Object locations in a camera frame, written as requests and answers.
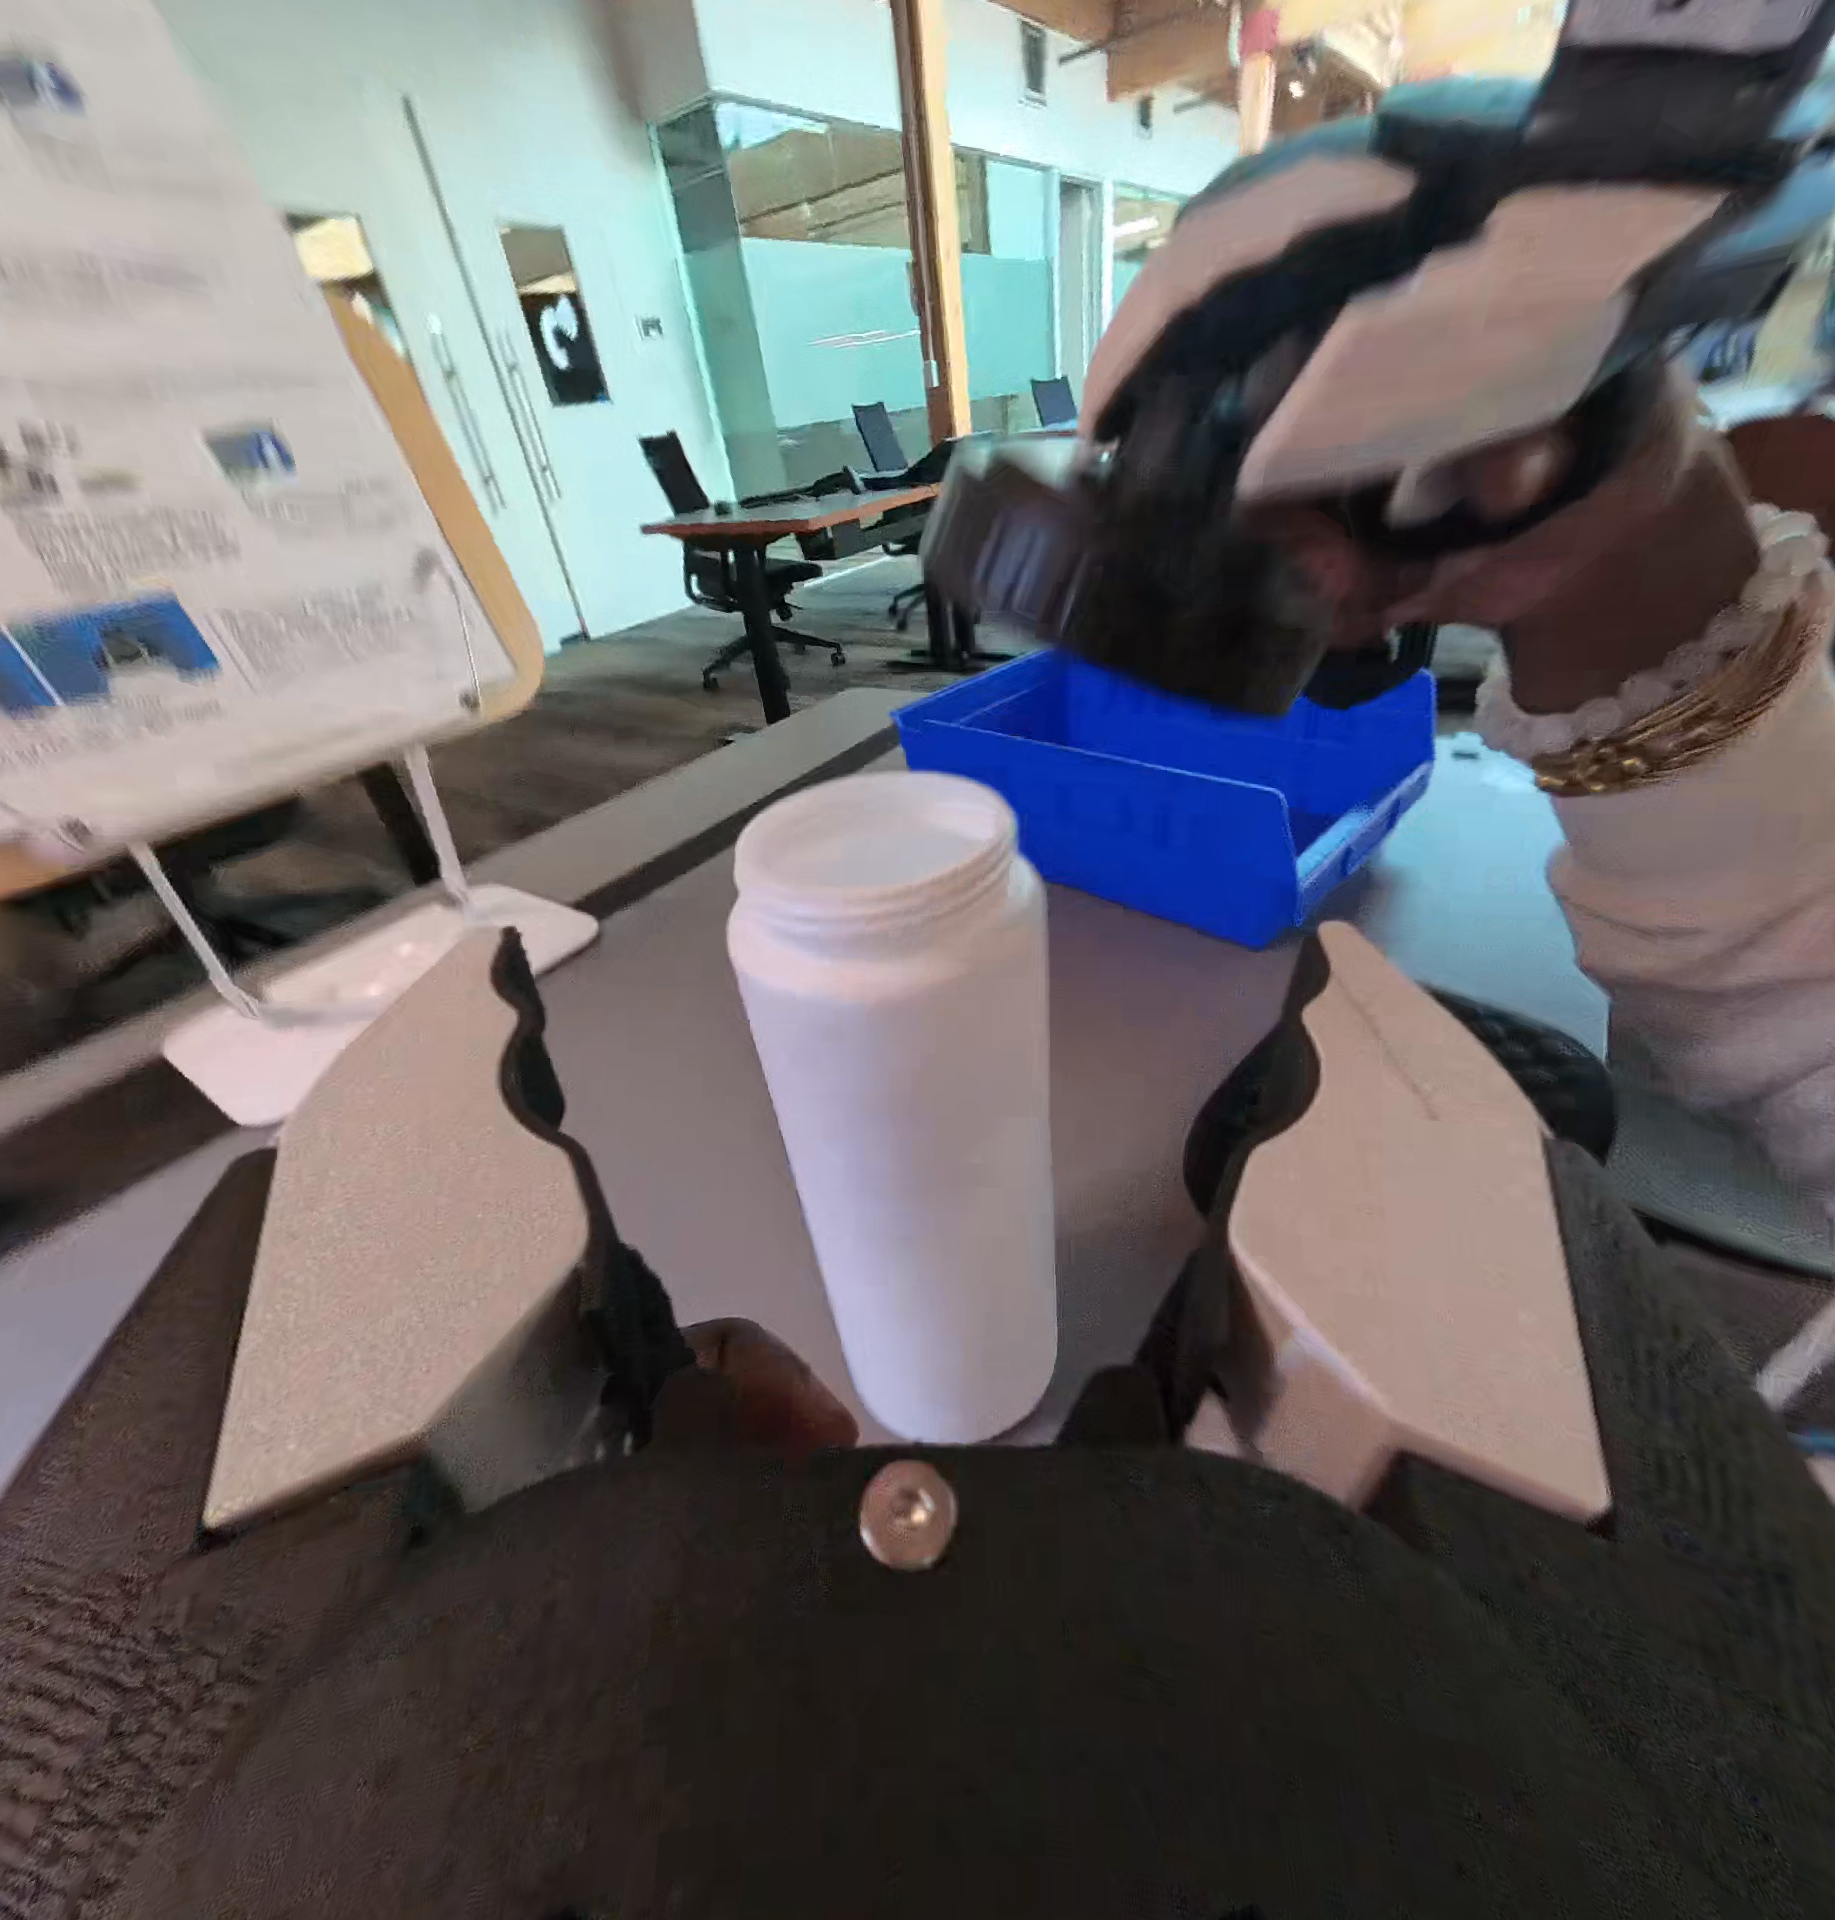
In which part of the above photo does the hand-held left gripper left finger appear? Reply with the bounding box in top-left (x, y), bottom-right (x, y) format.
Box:
top-left (201, 928), bottom-right (681, 1533)

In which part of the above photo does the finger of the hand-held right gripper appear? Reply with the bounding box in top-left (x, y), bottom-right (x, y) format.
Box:
top-left (1082, 150), bottom-right (1422, 438)
top-left (1239, 180), bottom-right (1737, 503)

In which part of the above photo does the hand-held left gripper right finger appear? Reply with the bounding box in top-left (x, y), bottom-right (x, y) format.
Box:
top-left (1177, 918), bottom-right (1615, 1523)

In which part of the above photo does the black ribbed bottle lid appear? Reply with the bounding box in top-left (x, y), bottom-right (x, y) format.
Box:
top-left (917, 434), bottom-right (1332, 720)

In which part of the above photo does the white plastic bottle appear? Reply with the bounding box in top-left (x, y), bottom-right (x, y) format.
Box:
top-left (726, 768), bottom-right (1060, 1445)

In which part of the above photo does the blue plastic bin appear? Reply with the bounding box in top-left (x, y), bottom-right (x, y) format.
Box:
top-left (893, 646), bottom-right (1439, 950)

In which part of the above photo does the person's right forearm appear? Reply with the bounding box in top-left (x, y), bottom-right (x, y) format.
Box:
top-left (1548, 600), bottom-right (1835, 1232)

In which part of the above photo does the person's right hand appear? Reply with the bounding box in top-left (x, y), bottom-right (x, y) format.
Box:
top-left (1277, 374), bottom-right (1766, 720)

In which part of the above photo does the person's left hand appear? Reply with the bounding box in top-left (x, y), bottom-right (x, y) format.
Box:
top-left (683, 1318), bottom-right (859, 1454)

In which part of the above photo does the black honeycomb seat cushion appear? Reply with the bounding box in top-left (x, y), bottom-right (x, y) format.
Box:
top-left (1434, 989), bottom-right (1620, 1164)

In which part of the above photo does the wooden top office desk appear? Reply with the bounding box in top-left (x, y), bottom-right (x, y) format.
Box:
top-left (642, 482), bottom-right (949, 723)

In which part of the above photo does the white door with window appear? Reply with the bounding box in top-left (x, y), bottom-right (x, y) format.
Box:
top-left (407, 96), bottom-right (619, 646)
top-left (287, 210), bottom-right (412, 361)

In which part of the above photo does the instruction sign on white stand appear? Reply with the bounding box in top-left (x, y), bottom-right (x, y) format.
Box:
top-left (0, 0), bottom-right (599, 1126)

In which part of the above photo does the printed instruction sheet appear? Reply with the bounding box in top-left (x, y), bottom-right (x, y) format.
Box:
top-left (0, 0), bottom-right (485, 857)

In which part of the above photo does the gold bracelet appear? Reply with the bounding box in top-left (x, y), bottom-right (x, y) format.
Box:
top-left (1532, 591), bottom-right (1826, 796)

